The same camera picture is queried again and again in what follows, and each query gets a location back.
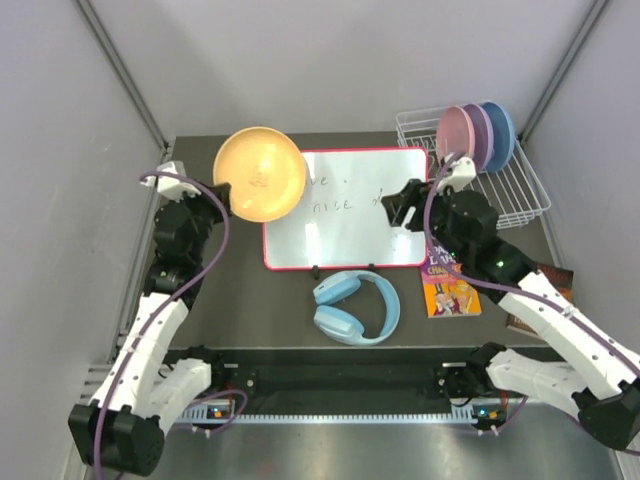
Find white slotted cable duct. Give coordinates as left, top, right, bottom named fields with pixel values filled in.
left=175, top=400, right=501, bottom=427

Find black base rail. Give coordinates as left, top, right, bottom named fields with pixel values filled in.
left=164, top=344, right=506, bottom=407

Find Roald Dahl paperback book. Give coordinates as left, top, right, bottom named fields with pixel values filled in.
left=420, top=249, right=482, bottom=318

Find pink framed whiteboard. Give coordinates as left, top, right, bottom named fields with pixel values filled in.
left=263, top=147, right=428, bottom=270

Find blue headphones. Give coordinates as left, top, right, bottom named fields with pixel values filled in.
left=313, top=270, right=401, bottom=347

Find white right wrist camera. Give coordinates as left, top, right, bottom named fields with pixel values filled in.
left=437, top=156, right=477, bottom=194

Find yellow plate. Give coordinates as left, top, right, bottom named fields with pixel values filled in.
left=212, top=126, right=307, bottom=223

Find purple plate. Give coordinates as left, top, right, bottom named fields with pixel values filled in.
left=463, top=103, right=494, bottom=172

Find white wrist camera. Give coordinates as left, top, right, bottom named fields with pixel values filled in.
left=437, top=156, right=477, bottom=194
left=140, top=161, right=200, bottom=202

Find blue plate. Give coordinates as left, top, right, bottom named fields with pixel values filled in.
left=481, top=101, right=516, bottom=173

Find dark brown book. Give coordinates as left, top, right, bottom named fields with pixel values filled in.
left=505, top=263, right=575, bottom=335

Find pink plate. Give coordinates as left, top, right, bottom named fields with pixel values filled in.
left=436, top=106, right=475, bottom=160

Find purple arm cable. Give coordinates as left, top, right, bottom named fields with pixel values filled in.
left=423, top=152, right=640, bottom=431
left=89, top=169, right=249, bottom=480

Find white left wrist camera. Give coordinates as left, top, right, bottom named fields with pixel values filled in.
left=140, top=161, right=200, bottom=202

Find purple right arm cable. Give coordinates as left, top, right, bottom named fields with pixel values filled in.
left=423, top=152, right=640, bottom=431

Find grey left frame post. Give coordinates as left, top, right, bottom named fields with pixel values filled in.
left=72, top=0, right=170, bottom=153

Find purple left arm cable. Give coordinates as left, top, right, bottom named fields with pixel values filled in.
left=89, top=169, right=249, bottom=480

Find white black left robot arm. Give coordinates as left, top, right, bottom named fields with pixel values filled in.
left=68, top=184, right=231, bottom=479

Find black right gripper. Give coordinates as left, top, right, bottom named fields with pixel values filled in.
left=382, top=179, right=469, bottom=264

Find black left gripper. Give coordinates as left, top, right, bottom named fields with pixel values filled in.
left=172, top=179, right=233, bottom=261

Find grey aluminium frame post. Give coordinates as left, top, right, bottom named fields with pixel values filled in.
left=518, top=0, right=612, bottom=144

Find white wire dish rack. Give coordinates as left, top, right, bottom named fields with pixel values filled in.
left=396, top=107, right=551, bottom=229

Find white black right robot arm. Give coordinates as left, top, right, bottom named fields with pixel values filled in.
left=381, top=179, right=639, bottom=451

